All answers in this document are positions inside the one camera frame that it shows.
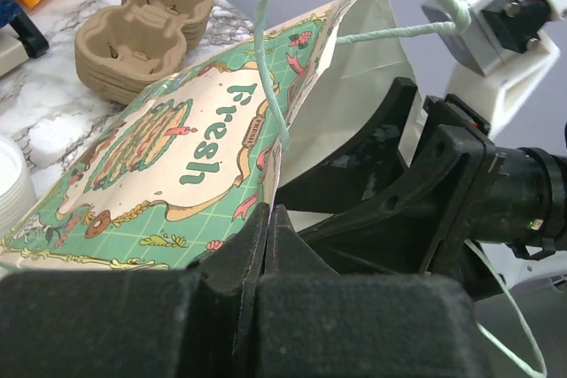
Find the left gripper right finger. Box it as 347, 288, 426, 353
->
264, 204, 338, 277

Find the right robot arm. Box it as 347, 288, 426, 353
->
276, 77, 566, 300

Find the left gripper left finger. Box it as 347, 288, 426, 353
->
187, 203, 270, 297

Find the green Fresh paper bag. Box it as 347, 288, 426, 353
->
0, 0, 550, 378

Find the stack of white plastic lids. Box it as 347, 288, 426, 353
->
0, 135, 36, 236

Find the beige three-tier shelf rack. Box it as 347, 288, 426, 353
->
1, 0, 50, 76

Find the cardboard cup carrier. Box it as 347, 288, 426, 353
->
74, 0, 214, 104

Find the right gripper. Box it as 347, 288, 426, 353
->
276, 76, 567, 304

